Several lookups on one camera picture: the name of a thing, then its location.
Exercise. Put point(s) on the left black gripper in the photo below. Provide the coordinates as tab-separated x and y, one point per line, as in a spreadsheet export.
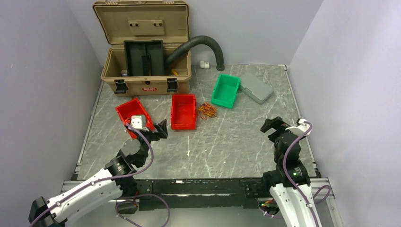
161	132

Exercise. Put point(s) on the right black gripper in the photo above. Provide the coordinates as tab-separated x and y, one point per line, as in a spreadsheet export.
276	123

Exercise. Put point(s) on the red bin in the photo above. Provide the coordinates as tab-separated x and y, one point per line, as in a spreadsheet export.
132	108
183	113

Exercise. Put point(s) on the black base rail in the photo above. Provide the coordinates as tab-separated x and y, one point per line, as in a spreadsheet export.
151	194

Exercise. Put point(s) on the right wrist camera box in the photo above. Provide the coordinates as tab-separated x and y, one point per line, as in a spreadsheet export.
303	128

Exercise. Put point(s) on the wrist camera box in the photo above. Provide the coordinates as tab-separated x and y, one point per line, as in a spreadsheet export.
303	128
139	122

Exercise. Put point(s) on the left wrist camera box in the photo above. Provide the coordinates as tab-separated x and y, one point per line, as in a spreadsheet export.
139	122

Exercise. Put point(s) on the red bin left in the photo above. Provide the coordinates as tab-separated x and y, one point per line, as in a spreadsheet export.
132	108

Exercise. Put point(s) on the tan open toolbox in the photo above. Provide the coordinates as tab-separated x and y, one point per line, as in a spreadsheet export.
142	34

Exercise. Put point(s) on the black toolbox tray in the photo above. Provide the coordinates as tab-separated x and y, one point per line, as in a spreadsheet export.
144	58

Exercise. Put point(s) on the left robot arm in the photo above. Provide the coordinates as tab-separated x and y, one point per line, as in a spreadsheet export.
114	180

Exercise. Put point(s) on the red bin centre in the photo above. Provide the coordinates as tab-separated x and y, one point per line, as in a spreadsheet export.
183	113

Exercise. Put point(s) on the grey plastic case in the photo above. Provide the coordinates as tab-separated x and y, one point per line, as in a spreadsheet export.
255	88

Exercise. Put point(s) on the white pipe fitting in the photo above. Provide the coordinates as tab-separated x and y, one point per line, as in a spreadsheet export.
204	65

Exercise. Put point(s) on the green plastic bin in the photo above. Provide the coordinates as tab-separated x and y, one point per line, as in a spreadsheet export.
225	91

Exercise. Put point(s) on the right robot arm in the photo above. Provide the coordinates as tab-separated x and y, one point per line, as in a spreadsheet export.
289	184

